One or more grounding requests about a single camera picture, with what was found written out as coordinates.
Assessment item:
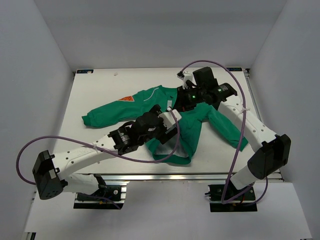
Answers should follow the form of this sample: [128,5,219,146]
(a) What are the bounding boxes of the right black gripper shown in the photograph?
[173,85,205,113]

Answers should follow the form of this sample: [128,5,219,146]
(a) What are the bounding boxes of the green zip-up jacket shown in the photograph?
[82,85,248,165]

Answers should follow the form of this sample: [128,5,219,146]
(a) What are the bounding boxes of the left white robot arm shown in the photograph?
[32,104,182,200]

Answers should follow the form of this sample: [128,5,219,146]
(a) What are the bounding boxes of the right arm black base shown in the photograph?
[204,183,258,213]

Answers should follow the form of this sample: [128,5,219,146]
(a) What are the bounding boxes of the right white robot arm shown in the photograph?
[177,67,291,200]

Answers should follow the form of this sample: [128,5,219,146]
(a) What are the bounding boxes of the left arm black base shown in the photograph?
[73,174,129,210]

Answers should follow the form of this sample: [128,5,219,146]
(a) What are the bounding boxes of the right blue corner label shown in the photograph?
[226,67,243,72]

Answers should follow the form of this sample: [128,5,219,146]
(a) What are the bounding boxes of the blue corner label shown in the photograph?
[226,67,243,72]
[76,69,94,74]

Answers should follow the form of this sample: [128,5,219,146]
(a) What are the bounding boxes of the left blue corner label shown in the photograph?
[76,69,94,74]

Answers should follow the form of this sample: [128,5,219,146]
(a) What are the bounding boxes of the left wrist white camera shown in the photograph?
[158,107,182,129]

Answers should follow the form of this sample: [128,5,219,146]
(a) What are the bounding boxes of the wrist white camera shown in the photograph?
[176,71,194,89]
[158,107,182,129]

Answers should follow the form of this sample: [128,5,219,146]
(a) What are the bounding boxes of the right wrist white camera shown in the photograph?
[176,71,194,89]

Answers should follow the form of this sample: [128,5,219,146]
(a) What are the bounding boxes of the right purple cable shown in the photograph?
[181,59,271,205]

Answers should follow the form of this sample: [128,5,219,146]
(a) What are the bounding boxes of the purple cable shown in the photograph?
[16,109,181,210]
[181,59,271,205]

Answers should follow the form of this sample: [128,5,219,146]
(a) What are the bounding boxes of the aluminium table front rail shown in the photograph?
[74,172,283,183]

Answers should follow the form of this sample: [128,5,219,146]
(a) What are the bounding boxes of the aluminium table rail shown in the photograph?
[243,67,283,180]
[74,172,283,183]

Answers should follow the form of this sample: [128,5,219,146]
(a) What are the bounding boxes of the aluminium table right rail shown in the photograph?
[243,67,283,180]

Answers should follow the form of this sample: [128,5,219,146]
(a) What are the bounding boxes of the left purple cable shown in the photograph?
[16,109,181,210]

